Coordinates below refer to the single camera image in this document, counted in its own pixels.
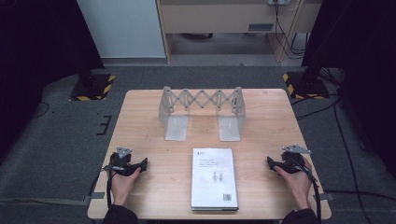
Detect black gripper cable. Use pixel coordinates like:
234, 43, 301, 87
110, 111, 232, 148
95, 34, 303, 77
105, 169, 116, 209
293, 160, 323, 224

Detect person's right hand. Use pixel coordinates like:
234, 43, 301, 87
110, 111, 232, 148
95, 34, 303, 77
274, 158, 313, 211

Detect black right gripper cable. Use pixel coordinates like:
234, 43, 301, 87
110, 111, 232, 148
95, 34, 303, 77
293, 160, 323, 224

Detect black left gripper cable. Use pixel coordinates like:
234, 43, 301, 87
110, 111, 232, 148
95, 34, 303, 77
105, 169, 116, 209

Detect black hanging cables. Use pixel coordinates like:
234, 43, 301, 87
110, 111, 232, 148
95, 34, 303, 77
273, 0, 308, 61

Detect grey floor tape strip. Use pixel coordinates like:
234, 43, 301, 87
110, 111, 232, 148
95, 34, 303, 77
0, 196, 92, 207

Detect grey extendable metal book stand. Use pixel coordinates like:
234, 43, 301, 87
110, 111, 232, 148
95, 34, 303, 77
158, 85, 248, 143

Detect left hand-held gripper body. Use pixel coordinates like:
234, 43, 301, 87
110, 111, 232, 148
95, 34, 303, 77
102, 146, 142, 177

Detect black stand with striped base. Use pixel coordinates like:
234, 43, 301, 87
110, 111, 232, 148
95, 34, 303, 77
69, 52, 117, 102
282, 0, 331, 101

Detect person's left hand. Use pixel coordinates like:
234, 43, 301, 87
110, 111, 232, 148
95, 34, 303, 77
110, 167, 143, 207

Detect white hardcover book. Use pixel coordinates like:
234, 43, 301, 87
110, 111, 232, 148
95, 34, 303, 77
191, 147, 240, 213

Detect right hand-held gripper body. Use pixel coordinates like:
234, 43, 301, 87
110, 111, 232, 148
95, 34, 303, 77
274, 143, 313, 175

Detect dark curtain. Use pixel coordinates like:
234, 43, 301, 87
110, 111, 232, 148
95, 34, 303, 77
301, 0, 396, 180
0, 0, 106, 162

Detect grey tape piece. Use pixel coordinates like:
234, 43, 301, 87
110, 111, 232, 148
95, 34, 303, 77
312, 192, 336, 203
82, 191, 106, 203

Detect white partition panel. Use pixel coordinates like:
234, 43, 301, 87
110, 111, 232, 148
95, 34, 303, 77
76, 0, 166, 59

